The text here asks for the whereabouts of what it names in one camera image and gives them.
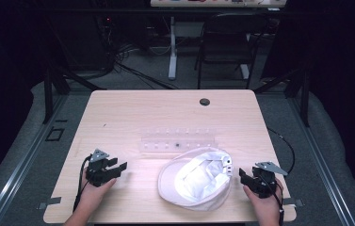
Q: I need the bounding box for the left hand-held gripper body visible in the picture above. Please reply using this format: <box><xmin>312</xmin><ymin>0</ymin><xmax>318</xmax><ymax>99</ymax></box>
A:
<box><xmin>85</xmin><ymin>149</ymin><xmax>118</xmax><ymax>188</ymax></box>

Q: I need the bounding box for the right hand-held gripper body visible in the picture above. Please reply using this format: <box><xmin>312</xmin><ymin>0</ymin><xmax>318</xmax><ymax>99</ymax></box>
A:
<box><xmin>251</xmin><ymin>161</ymin><xmax>289</xmax><ymax>200</ymax></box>

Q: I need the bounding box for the white cap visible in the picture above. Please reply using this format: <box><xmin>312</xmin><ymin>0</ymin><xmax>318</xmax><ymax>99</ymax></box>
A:
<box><xmin>157</xmin><ymin>146</ymin><xmax>234</xmax><ymax>212</ymax></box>

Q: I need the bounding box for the person's left hand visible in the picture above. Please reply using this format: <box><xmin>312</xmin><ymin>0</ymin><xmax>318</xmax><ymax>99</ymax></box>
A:
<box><xmin>79</xmin><ymin>168</ymin><xmax>118</xmax><ymax>205</ymax></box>

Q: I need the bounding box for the person's right hand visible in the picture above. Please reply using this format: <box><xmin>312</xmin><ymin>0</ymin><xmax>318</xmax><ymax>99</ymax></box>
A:
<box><xmin>243</xmin><ymin>179</ymin><xmax>284</xmax><ymax>218</ymax></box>

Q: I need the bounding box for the clear acrylic rack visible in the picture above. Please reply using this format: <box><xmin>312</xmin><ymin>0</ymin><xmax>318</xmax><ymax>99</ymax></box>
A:
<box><xmin>138</xmin><ymin>126</ymin><xmax>219</xmax><ymax>156</ymax></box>

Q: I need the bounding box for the black metal stand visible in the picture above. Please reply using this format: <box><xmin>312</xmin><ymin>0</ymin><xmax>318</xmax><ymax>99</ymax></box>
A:
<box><xmin>253</xmin><ymin>65</ymin><xmax>312</xmax><ymax>128</ymax></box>
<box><xmin>41</xmin><ymin>60</ymin><xmax>107</xmax><ymax>125</ymax></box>

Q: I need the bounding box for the white desk leg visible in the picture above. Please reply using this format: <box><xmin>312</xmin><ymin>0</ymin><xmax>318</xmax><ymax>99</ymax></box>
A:
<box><xmin>168</xmin><ymin>16</ymin><xmax>179</xmax><ymax>81</ymax></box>

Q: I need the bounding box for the black chair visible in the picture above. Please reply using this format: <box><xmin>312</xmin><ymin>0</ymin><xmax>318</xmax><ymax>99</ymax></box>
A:
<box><xmin>193</xmin><ymin>12</ymin><xmax>259</xmax><ymax>90</ymax></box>

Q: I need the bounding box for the light background desk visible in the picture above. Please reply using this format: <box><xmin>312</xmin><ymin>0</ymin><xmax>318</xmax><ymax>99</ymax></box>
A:
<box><xmin>150</xmin><ymin>0</ymin><xmax>288</xmax><ymax>9</ymax></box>

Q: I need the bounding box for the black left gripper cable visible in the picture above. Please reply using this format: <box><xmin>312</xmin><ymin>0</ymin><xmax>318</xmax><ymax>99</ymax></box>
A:
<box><xmin>73</xmin><ymin>154</ymin><xmax>93</xmax><ymax>213</ymax></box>

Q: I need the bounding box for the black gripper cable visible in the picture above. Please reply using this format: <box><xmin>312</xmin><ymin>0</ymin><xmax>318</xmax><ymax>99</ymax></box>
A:
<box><xmin>259</xmin><ymin>175</ymin><xmax>285</xmax><ymax>226</ymax></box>
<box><xmin>73</xmin><ymin>154</ymin><xmax>93</xmax><ymax>213</ymax></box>

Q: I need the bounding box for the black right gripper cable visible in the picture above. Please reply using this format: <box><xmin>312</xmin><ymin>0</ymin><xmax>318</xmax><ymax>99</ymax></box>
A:
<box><xmin>259</xmin><ymin>175</ymin><xmax>285</xmax><ymax>226</ymax></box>

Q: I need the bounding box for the grey metal table bracket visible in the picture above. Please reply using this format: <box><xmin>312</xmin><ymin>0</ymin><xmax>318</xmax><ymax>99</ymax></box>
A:
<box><xmin>37</xmin><ymin>196</ymin><xmax>63</xmax><ymax>211</ymax></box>
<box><xmin>282</xmin><ymin>197</ymin><xmax>305</xmax><ymax>208</ymax></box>

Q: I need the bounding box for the thin black cable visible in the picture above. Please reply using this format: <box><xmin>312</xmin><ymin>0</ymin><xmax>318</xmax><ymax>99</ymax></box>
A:
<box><xmin>266</xmin><ymin>126</ymin><xmax>296</xmax><ymax>176</ymax></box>

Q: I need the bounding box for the grey metal floor rail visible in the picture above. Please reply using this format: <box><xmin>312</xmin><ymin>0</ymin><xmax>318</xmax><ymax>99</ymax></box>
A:
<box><xmin>0</xmin><ymin>93</ymin><xmax>70</xmax><ymax>226</ymax></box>
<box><xmin>286</xmin><ymin>93</ymin><xmax>355</xmax><ymax>226</ymax></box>

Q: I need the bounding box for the bundle of floor cables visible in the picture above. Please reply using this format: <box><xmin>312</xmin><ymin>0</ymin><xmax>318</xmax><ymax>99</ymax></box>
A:
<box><xmin>94</xmin><ymin>15</ymin><xmax>179</xmax><ymax>90</ymax></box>

